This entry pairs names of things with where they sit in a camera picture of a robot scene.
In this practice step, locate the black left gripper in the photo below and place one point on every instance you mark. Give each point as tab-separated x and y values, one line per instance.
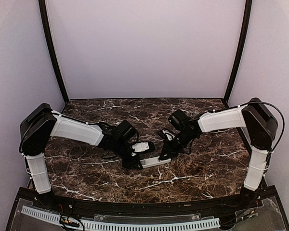
129	164

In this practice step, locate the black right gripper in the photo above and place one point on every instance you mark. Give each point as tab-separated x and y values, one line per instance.
168	148

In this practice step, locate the white remote control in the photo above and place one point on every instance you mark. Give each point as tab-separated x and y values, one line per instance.
154	161

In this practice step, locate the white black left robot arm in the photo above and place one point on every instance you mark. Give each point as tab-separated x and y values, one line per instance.
45	126

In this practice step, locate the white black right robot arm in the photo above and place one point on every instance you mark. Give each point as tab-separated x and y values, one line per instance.
238	140

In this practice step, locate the black front frame rail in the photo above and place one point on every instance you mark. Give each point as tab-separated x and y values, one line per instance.
87	208

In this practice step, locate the white slotted cable duct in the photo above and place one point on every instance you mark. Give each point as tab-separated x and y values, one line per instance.
121	223

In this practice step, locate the small circuit board with wires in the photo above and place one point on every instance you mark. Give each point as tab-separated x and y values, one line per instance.
71	223

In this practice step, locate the black right corner frame post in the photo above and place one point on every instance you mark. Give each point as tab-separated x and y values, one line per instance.
239	50

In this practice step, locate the black corner frame post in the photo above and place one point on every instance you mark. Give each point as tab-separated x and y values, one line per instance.
51	50
239	50

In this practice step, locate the black left corner frame post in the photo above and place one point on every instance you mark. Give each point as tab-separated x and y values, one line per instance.
51	50

